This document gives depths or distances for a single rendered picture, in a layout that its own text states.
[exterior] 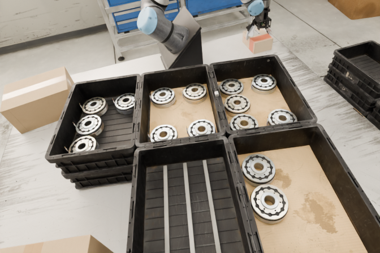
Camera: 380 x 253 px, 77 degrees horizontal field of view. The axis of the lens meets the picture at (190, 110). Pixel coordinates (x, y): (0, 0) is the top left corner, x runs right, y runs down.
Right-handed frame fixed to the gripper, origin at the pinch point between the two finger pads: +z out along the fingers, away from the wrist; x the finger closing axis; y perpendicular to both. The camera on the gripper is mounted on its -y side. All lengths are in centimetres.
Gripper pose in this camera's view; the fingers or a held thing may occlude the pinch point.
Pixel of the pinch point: (257, 36)
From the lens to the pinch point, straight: 159.0
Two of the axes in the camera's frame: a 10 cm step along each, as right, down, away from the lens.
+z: 1.0, 6.8, 7.2
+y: 2.7, 6.8, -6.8
